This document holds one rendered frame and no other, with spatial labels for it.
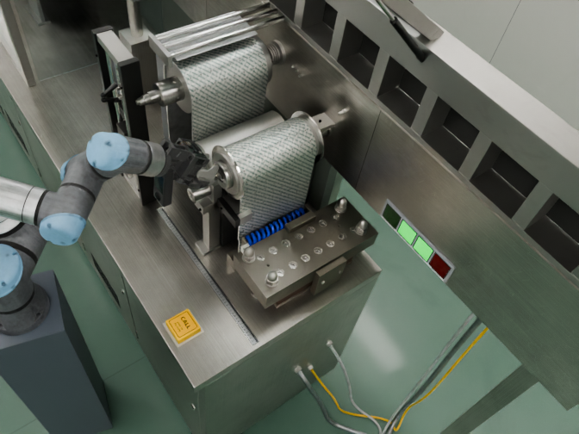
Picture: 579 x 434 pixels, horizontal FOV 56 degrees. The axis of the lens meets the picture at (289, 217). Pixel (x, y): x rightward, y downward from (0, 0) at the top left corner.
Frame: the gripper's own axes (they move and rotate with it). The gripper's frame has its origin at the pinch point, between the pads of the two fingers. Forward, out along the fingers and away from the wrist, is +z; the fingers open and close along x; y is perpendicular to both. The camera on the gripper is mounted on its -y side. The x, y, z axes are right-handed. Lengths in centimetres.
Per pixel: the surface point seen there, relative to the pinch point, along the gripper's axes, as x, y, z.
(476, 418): -83, -22, 86
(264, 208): -8.1, -1.7, 17.6
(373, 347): -35, -54, 129
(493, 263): -60, 30, 23
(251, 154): -4.0, 11.4, 2.7
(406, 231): -38, 19, 31
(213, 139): 11.2, 4.7, 6.3
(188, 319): -17.0, -35.3, 6.6
